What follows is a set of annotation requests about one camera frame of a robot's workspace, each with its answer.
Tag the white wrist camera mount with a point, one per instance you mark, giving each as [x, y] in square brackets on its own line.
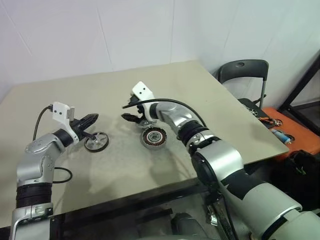
[60, 110]
[142, 90]

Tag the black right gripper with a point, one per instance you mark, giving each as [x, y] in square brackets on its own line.
[140, 111]

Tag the black bag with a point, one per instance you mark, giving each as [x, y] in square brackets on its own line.
[300, 180]

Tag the dark metal rack frame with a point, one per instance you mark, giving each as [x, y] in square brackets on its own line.
[300, 92]

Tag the black table frame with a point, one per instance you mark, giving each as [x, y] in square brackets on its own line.
[140, 197]

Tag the dark grey rounded shape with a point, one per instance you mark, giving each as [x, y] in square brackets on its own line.
[187, 225]

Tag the silver spoked wheel part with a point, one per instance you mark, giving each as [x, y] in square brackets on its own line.
[252, 110]

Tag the orange box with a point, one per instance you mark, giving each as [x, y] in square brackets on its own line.
[305, 140]

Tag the black flat bar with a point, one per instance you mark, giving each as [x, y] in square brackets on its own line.
[155, 215]

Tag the grey motor housing copper stator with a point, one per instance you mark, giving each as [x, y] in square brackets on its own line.
[153, 138]

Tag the blue and white tube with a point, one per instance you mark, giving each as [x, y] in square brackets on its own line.
[282, 137]

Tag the black folding chair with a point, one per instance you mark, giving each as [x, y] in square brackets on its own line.
[245, 68]

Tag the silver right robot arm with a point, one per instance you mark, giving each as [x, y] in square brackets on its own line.
[220, 160]

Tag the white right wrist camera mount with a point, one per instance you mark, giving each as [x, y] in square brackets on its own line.
[142, 90]

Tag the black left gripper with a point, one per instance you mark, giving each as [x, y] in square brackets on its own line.
[78, 128]

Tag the silver metal bracket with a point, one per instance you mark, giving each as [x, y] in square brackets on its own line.
[212, 217]

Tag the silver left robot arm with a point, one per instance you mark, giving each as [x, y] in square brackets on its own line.
[35, 160]

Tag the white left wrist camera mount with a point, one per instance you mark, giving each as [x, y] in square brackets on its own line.
[60, 110]

